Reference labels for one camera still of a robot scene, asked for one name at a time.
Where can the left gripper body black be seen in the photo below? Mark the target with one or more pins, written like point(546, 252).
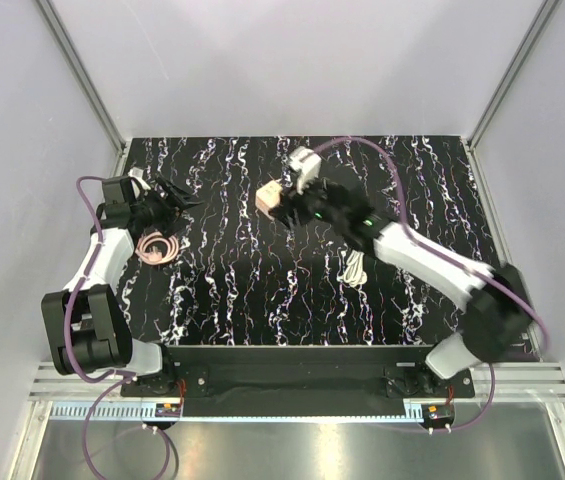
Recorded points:
point(154, 210)

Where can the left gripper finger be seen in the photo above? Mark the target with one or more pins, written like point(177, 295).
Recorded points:
point(174, 225)
point(175, 196)

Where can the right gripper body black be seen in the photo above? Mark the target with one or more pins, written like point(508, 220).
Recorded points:
point(311, 205)

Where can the beige cube socket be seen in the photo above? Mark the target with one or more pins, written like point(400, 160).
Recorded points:
point(268, 196)

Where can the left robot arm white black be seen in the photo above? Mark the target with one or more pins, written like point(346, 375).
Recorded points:
point(87, 332)

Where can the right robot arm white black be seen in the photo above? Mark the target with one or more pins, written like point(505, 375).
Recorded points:
point(495, 311)

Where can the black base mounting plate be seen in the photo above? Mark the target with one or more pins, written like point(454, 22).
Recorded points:
point(276, 382)

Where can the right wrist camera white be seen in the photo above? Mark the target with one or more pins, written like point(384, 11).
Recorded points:
point(305, 163)

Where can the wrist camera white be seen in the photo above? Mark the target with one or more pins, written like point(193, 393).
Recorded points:
point(305, 163)
point(138, 182)

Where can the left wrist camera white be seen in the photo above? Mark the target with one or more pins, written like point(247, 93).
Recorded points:
point(138, 182)

